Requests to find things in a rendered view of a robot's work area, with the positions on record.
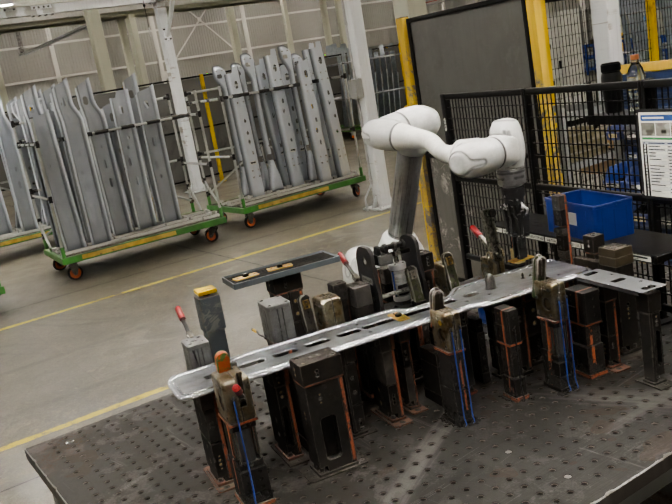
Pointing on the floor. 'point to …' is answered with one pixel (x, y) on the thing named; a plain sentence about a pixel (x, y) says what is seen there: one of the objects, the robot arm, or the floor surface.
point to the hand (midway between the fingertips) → (519, 246)
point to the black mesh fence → (558, 162)
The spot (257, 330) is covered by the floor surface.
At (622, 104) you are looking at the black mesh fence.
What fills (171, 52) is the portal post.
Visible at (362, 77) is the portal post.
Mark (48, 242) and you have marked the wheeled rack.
